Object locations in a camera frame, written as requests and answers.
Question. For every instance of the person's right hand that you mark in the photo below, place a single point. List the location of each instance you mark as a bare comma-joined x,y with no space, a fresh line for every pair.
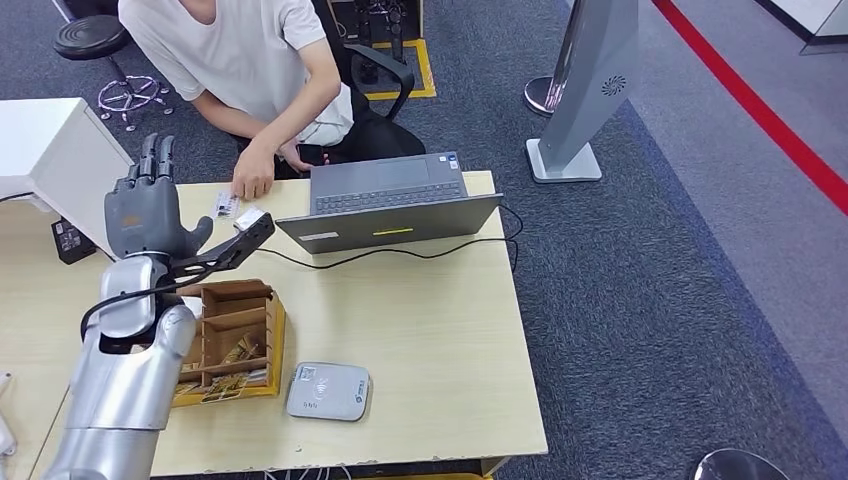
291,154

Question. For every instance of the white platform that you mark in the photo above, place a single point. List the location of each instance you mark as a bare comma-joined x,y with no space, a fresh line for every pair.
821,18

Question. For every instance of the white plastic object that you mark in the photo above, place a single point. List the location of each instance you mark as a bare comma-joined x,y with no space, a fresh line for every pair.
4,430

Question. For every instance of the white ID card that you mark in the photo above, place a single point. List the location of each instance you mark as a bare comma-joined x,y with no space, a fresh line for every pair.
226,205

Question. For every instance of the white paper stack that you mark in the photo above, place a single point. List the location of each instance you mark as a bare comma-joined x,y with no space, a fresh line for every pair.
193,303

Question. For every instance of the person's left forearm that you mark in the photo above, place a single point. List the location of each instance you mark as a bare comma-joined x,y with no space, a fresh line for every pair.
298,112

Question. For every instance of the person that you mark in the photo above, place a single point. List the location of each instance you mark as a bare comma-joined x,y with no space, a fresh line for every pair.
245,53

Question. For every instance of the grey card reader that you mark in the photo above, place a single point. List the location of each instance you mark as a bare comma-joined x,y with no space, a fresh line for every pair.
328,392

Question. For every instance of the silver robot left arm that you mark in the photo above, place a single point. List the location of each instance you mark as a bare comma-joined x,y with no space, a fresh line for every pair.
126,384

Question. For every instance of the grey laptop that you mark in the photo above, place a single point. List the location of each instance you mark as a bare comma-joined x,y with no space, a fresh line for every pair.
384,228

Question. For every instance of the black equipment in wooden frame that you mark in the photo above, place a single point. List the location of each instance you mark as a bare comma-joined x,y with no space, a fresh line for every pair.
378,23

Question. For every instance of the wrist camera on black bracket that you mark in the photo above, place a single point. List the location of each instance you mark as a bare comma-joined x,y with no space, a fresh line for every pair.
232,250

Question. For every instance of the black round stool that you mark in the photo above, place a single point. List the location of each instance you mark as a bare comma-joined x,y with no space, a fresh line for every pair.
89,36

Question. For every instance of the person's right forearm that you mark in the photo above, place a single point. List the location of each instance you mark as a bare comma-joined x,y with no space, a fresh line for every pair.
232,122

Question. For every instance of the black power adapter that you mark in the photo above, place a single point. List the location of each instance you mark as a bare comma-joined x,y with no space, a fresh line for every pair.
69,240

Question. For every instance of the grey kiosk stand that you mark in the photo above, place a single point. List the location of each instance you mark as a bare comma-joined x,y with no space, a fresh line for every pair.
590,79

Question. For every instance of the chrome stanchion base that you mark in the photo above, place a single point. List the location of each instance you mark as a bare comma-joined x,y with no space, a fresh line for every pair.
538,98

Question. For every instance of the brown card organizer box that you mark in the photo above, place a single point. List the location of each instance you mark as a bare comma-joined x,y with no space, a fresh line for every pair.
235,308

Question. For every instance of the white cabinet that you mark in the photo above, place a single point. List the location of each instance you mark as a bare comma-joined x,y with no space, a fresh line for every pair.
40,139

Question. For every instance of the chrome dome base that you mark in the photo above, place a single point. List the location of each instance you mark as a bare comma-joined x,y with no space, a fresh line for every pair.
738,467

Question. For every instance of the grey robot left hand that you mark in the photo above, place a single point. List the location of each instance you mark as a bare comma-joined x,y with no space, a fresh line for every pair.
142,215

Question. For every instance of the black office chair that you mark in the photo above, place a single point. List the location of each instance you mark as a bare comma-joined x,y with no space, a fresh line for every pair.
384,136

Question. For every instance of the person's left hand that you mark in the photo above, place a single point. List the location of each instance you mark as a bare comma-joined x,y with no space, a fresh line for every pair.
254,172

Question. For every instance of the black phone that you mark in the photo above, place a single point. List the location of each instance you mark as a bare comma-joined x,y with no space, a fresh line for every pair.
312,154

